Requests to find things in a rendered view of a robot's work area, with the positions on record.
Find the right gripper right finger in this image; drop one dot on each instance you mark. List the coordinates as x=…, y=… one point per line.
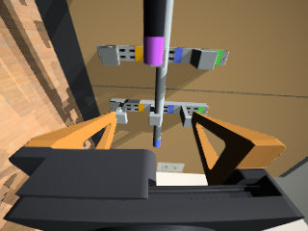
x=244, y=148

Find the black metal bar with violet end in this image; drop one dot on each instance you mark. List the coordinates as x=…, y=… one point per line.
x=154, y=15

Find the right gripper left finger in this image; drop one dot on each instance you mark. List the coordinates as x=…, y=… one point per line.
x=73, y=136

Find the grey metal bar with blue end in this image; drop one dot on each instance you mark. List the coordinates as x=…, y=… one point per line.
x=161, y=77

